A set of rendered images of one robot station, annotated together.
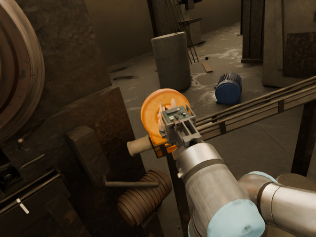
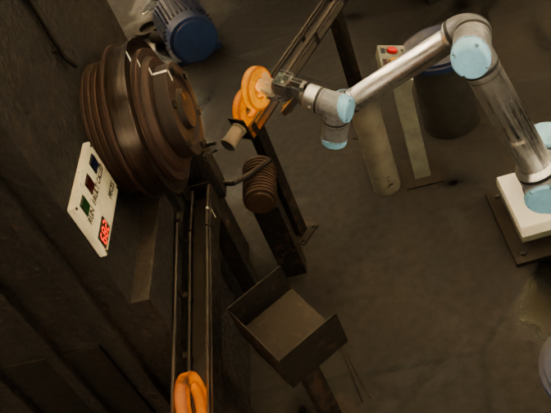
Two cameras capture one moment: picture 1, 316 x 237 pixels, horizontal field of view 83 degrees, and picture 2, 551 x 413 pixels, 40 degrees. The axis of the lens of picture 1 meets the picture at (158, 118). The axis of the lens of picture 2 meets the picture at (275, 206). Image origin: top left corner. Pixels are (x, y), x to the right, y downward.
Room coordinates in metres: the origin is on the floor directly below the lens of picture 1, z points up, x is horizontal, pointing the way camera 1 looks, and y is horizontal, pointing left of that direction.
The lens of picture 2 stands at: (-1.30, 1.40, 2.35)
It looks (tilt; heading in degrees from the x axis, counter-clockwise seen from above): 42 degrees down; 324
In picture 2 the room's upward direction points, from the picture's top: 24 degrees counter-clockwise
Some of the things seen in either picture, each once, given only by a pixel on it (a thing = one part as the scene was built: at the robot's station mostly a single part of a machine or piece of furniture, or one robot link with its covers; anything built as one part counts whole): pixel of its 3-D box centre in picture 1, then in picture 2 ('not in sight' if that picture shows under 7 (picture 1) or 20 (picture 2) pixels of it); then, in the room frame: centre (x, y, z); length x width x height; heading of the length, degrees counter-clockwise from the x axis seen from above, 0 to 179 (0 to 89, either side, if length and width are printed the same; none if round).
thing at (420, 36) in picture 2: not in sight; (444, 84); (0.31, -0.87, 0.21); 0.32 x 0.32 x 0.43
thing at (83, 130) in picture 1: (90, 156); (202, 170); (0.57, 0.29, 0.68); 0.11 x 0.08 x 0.24; 40
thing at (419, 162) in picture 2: not in sight; (408, 118); (0.28, -0.53, 0.31); 0.24 x 0.16 x 0.62; 130
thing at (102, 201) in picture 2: not in sight; (95, 198); (0.28, 0.79, 1.15); 0.26 x 0.02 x 0.18; 130
